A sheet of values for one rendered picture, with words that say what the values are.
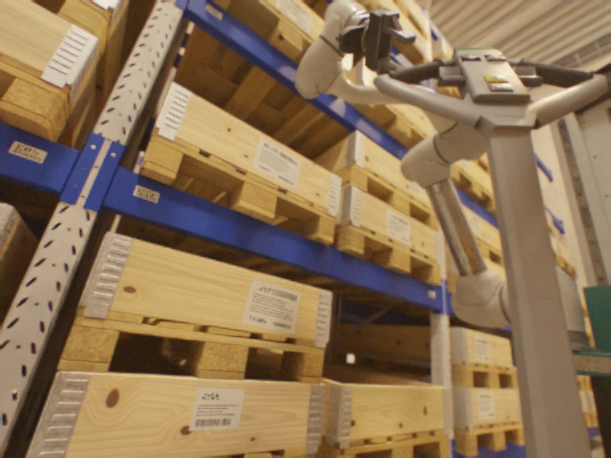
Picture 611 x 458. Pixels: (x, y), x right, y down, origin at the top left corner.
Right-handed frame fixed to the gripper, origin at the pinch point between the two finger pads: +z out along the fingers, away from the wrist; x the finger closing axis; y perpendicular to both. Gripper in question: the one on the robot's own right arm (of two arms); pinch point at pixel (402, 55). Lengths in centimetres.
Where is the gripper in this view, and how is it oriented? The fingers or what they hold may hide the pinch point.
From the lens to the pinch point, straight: 83.8
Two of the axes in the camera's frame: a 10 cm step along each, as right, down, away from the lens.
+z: 3.5, 7.3, -5.9
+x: 0.8, 6.1, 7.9
